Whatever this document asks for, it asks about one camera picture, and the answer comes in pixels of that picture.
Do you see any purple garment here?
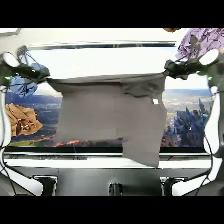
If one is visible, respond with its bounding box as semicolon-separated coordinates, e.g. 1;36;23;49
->
175;27;224;63

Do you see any black cable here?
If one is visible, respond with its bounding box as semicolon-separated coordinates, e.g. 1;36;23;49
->
0;144;17;197
195;132;216;197

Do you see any blue garment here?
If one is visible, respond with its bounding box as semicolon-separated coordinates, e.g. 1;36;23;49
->
9;63;50;100

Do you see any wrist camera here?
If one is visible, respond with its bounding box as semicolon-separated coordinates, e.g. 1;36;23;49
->
15;44;34;68
188;34;203;61

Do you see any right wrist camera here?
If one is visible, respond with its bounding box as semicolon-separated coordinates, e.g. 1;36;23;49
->
188;34;203;61

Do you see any grey garment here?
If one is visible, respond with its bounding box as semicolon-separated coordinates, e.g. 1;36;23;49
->
45;71;168;168

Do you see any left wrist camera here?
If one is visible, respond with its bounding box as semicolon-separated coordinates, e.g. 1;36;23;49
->
15;44;34;68

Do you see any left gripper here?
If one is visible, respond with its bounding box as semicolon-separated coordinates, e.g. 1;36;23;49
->
19;63;51;84

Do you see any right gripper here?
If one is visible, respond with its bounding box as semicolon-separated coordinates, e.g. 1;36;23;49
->
163;59;202;81

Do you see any silver frame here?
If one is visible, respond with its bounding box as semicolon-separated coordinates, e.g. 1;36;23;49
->
0;151;224;197

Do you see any brown garment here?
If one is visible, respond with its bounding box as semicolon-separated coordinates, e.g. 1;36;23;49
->
4;103;44;138

